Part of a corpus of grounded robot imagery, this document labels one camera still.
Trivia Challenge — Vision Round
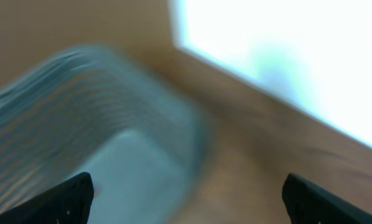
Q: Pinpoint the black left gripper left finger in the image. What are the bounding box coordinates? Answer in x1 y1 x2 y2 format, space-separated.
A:
0 172 95 224

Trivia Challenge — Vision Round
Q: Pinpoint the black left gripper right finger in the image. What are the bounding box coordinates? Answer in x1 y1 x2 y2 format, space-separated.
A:
282 173 372 224

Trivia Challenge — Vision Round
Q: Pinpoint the grey plastic mesh basket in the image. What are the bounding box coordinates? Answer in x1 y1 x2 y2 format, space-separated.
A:
0 45 209 223

